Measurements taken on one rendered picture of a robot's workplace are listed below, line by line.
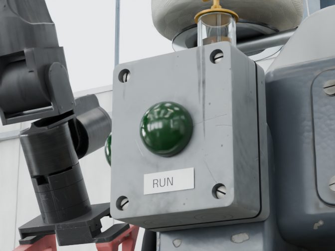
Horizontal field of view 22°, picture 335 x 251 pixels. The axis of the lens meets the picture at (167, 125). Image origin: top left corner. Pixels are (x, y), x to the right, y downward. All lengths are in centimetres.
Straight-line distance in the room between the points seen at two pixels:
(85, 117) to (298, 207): 56
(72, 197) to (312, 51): 41
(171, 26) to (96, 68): 642
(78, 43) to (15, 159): 115
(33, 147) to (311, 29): 41
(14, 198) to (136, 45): 169
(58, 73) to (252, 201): 52
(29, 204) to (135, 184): 694
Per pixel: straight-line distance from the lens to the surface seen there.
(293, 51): 66
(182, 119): 44
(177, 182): 45
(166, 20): 92
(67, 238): 96
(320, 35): 63
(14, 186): 755
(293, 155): 48
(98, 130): 101
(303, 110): 48
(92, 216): 95
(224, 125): 44
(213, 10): 55
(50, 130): 94
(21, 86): 94
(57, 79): 94
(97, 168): 704
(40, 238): 103
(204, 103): 45
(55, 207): 96
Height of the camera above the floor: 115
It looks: 17 degrees up
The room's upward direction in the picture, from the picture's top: straight up
